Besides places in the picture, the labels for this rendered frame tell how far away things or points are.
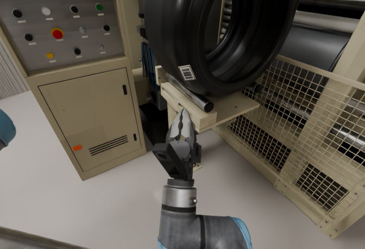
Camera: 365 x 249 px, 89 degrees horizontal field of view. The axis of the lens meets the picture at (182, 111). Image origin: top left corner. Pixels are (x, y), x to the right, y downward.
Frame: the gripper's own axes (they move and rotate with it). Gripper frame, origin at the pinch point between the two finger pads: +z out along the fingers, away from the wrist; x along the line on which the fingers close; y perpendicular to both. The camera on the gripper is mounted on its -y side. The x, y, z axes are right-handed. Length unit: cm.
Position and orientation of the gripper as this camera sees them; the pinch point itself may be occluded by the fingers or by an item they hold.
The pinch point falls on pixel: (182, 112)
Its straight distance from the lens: 53.8
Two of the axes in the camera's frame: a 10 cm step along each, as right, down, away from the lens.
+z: 0.8, -9.5, 3.0
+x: 8.8, -0.7, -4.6
